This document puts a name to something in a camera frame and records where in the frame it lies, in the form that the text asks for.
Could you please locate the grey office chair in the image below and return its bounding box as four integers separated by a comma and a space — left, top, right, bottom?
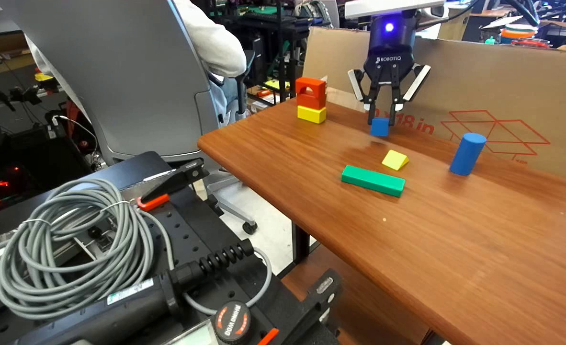
0, 0, 260, 236

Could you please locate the blue cylinder block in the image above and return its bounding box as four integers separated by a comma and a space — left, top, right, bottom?
449, 132, 487, 177

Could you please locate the black cable connector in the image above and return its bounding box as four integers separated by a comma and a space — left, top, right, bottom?
14, 238, 256, 345

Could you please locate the black round knob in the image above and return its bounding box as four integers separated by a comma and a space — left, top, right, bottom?
212, 300, 252, 344

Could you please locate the black metal shelf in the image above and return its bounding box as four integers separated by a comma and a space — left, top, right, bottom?
210, 0, 313, 105

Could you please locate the yellow rectangular block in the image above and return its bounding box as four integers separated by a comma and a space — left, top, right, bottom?
296, 105, 327, 125

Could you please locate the coil of grey cable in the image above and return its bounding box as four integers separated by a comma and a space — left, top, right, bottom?
0, 178, 274, 321

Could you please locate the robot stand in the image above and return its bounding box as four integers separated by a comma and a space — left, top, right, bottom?
0, 150, 346, 345

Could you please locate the black computer case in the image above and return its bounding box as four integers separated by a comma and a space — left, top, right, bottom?
0, 121, 94, 222

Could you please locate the orange arch block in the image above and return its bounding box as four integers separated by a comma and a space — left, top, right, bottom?
295, 77, 328, 110

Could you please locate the green flat long block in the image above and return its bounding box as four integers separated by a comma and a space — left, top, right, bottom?
340, 164, 406, 198

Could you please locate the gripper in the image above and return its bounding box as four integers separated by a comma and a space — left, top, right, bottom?
348, 11, 431, 127

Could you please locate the black clamp with orange handle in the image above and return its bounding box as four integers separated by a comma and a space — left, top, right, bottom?
257, 268, 345, 345
136, 158, 211, 212

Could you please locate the blue cube block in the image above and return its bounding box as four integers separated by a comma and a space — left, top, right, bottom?
370, 117, 390, 138

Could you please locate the yellow wedge block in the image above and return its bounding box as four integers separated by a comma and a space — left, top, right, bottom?
381, 149, 410, 172

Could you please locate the cardboard box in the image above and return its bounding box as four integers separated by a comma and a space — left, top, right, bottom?
302, 26, 566, 184

